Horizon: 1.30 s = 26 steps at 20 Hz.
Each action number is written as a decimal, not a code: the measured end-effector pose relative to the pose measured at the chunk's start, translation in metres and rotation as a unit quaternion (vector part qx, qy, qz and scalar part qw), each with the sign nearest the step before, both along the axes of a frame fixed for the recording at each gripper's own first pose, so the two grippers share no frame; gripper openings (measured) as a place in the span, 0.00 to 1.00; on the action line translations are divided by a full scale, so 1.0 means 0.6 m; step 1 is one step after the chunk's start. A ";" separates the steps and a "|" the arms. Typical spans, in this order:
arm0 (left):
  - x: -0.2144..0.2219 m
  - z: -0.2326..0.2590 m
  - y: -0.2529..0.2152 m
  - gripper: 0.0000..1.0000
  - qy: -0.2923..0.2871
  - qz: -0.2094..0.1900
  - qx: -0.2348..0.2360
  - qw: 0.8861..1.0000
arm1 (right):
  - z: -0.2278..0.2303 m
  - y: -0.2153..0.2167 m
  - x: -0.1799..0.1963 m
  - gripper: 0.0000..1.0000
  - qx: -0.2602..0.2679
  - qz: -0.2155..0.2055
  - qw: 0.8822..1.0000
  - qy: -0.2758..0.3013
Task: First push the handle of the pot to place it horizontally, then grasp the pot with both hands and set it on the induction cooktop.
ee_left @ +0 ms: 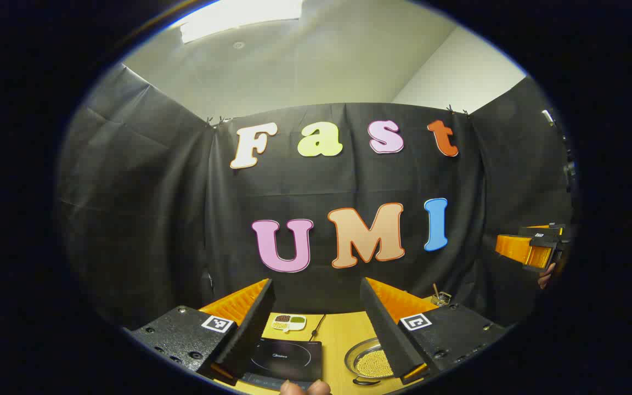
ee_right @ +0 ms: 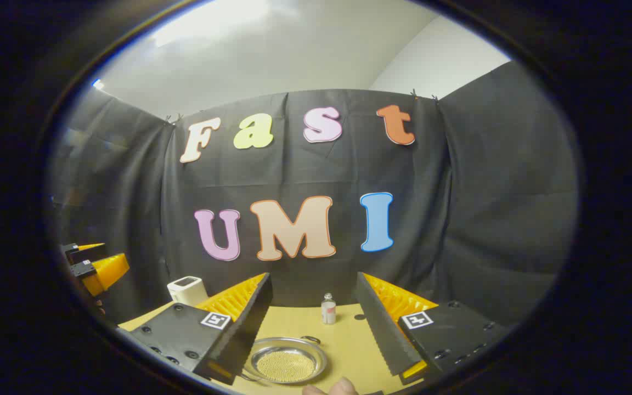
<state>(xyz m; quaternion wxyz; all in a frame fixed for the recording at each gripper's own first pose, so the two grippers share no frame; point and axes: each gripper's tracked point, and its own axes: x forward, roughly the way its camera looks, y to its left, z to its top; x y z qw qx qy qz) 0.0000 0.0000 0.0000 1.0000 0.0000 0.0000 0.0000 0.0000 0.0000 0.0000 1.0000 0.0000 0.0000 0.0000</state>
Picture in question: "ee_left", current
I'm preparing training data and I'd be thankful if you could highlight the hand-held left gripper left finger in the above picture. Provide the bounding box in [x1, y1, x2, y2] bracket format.
[129, 278, 275, 385]

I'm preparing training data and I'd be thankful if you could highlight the pile of soybeans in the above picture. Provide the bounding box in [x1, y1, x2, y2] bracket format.
[355, 350, 394, 379]

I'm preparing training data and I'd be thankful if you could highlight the stainless steel pot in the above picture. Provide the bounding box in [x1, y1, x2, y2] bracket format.
[345, 337, 404, 386]

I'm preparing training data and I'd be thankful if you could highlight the black induction cooktop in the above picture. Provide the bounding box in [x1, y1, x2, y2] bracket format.
[239, 337, 323, 385]

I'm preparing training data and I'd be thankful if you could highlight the ceiling light panel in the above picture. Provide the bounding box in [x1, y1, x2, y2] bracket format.
[179, 0, 303, 44]

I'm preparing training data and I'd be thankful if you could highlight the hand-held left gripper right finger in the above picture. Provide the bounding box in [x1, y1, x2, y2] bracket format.
[360, 277, 509, 385]

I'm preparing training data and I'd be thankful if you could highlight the white divided bean dish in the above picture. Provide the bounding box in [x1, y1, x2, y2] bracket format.
[271, 314, 307, 333]

